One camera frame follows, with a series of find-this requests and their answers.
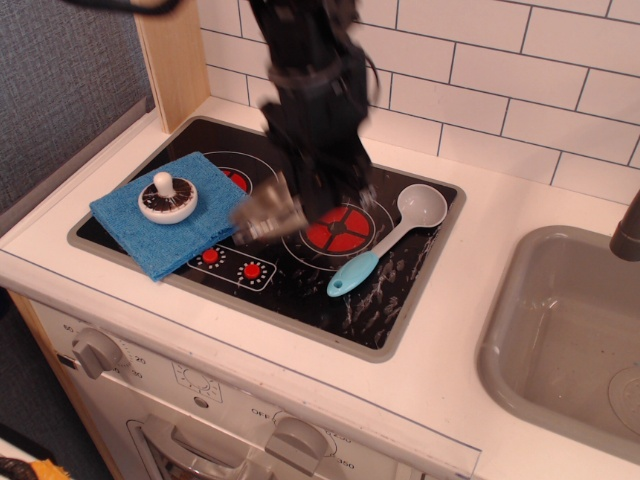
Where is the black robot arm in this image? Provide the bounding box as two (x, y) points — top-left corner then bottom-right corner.
(250, 1), (371, 223)

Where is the grey left timer knob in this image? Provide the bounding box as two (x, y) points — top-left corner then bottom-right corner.
(72, 328), (123, 379)

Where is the white spoon with blue handle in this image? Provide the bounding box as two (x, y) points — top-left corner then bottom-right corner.
(326, 184), (448, 298)

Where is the light wooden post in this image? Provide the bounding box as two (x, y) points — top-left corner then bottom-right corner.
(134, 0), (210, 133)

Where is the blue folded cloth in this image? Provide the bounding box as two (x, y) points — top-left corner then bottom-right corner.
(90, 152), (246, 281)

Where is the grey sink basin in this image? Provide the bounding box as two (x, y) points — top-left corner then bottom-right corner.
(478, 225), (639, 463)

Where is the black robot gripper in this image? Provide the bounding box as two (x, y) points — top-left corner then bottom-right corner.
(261, 59), (371, 223)

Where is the oven door with handle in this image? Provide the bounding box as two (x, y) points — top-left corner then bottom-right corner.
(124, 413), (401, 480)

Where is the silver steel pot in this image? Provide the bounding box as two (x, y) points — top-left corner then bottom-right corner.
(230, 172), (309, 245)

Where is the black toy stove top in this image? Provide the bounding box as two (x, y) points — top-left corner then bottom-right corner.
(68, 117), (466, 362)

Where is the yellow cloth object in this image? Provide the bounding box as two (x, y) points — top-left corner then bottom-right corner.
(1, 457), (71, 480)

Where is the white brown toy mushroom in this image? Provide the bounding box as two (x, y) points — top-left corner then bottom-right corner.
(138, 171), (198, 225)

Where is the grey right oven knob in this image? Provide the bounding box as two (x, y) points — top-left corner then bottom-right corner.
(265, 417), (329, 476)

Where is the grey faucet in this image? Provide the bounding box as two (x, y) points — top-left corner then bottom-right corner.
(609, 191), (640, 262)

